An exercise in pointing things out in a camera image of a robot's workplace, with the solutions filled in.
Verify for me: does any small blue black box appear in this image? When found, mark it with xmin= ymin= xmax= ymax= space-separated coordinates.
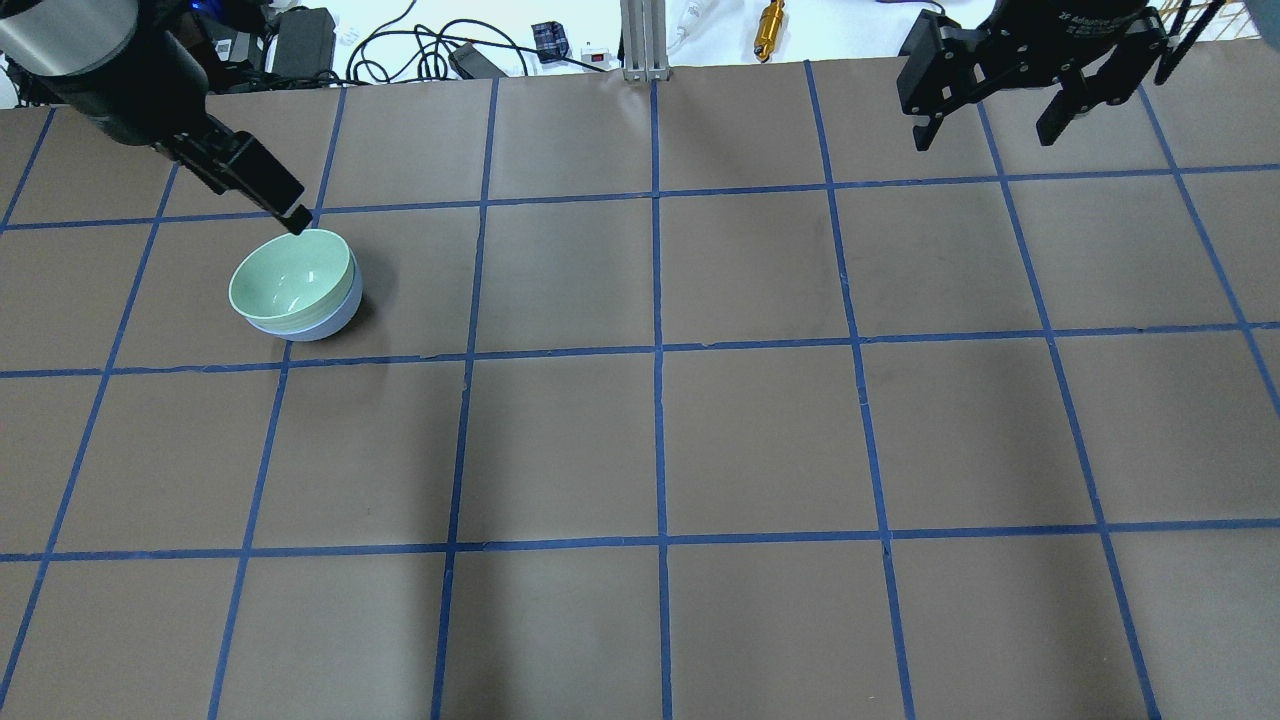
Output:
xmin=531 ymin=20 xmax=570 ymax=65

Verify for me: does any aluminium frame post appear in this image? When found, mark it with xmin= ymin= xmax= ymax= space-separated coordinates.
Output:
xmin=620 ymin=0 xmax=671 ymax=83

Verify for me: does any black cable bundle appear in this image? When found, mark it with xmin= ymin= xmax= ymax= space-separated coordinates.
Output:
xmin=346 ymin=0 xmax=531 ymax=85

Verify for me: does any gold wire rack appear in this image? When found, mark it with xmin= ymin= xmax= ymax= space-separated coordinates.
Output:
xmin=1149 ymin=1 xmax=1262 ymax=86

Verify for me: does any gold cylindrical tool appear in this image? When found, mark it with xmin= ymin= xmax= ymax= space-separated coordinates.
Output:
xmin=751 ymin=0 xmax=785 ymax=64

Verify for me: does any blue bowl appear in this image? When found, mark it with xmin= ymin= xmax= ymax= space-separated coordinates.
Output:
xmin=243 ymin=252 xmax=364 ymax=342

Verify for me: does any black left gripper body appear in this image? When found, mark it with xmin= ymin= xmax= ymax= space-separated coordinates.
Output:
xmin=40 ymin=20 xmax=306 ymax=217

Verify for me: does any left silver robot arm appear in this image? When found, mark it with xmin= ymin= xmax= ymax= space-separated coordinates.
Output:
xmin=1 ymin=1 xmax=314 ymax=234

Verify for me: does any black power supply box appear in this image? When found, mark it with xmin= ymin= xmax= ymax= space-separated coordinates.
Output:
xmin=270 ymin=6 xmax=337 ymax=78

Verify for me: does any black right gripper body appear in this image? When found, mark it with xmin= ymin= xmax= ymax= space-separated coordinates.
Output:
xmin=896 ymin=1 xmax=1171 ymax=118

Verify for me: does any white red switch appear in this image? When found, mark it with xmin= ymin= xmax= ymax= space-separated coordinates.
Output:
xmin=579 ymin=44 xmax=614 ymax=70

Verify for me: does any green bowl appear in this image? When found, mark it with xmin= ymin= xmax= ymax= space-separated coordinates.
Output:
xmin=227 ymin=228 xmax=358 ymax=333

